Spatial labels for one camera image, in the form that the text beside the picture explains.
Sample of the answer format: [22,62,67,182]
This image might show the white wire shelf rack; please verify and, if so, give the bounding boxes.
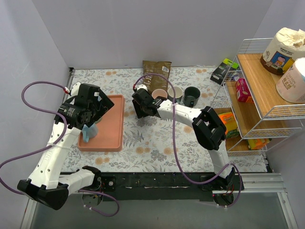
[211,38,305,156]

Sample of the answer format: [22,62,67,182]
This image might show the pink mug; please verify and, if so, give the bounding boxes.
[152,89,167,99]

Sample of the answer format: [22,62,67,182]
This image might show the brown snack bag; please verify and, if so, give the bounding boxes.
[142,61,172,93]

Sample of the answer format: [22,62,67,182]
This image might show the black glossy mug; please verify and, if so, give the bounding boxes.
[183,86,201,108]

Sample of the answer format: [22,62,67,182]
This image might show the black green box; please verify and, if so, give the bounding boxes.
[210,58,239,85]

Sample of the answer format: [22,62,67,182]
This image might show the pink toilet paper roll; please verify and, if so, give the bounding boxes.
[276,57,305,104]

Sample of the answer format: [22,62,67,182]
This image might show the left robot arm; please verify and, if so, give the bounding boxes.
[17,83,114,210]

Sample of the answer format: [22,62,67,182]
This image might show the cartoon toilet paper roll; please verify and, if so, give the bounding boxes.
[260,27,305,75]

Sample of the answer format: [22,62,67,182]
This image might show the dark teal faceted mug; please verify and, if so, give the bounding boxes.
[167,86,183,104]

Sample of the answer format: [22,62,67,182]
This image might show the magenta tissue pack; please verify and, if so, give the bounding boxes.
[235,78,254,104]

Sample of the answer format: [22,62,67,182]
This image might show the orange green sponge pack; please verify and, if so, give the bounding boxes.
[218,112,240,139]

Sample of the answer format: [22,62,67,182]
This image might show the salmon pink tray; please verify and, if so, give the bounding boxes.
[78,94,125,152]

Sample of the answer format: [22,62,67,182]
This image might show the yellow sponge pack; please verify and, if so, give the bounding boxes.
[247,138,272,150]

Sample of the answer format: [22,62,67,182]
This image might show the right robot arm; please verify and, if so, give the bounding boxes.
[132,84,236,190]

